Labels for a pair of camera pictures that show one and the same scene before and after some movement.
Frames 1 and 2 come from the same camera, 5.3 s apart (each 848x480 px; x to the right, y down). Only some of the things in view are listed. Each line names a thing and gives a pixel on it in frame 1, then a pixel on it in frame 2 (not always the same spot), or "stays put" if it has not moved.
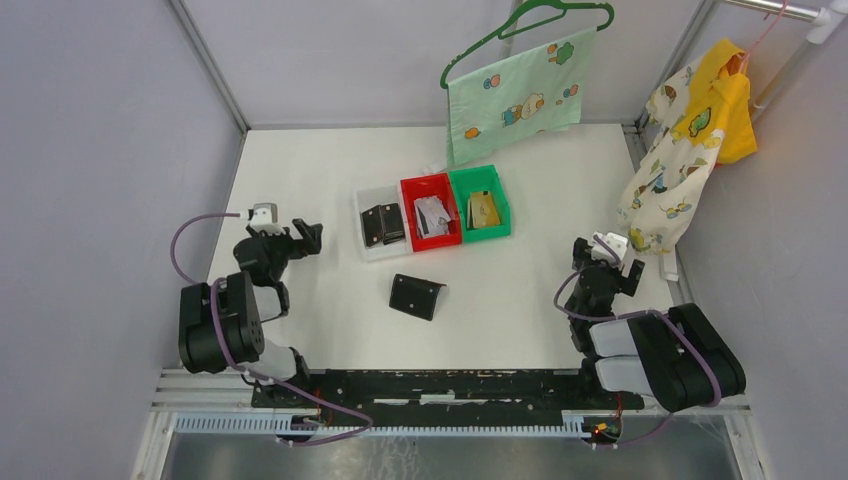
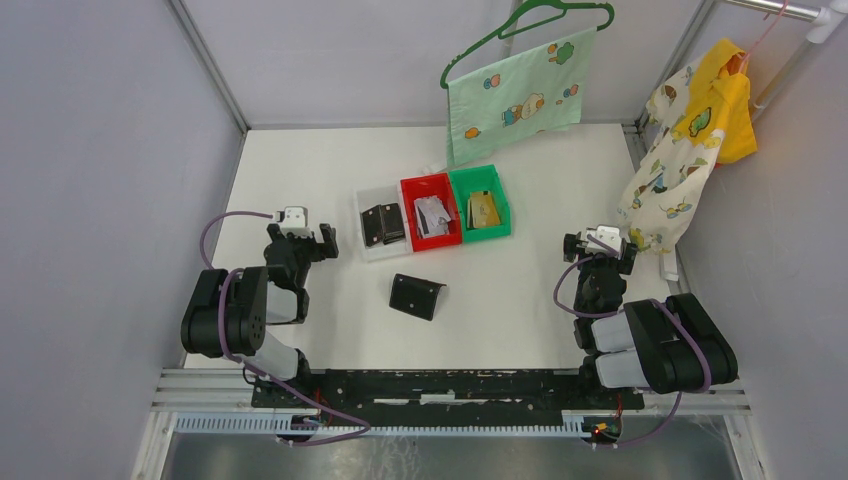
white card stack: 432,218 stays put
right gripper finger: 630,283 -> 629,254
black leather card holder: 413,296 stays put
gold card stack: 482,210 stays put
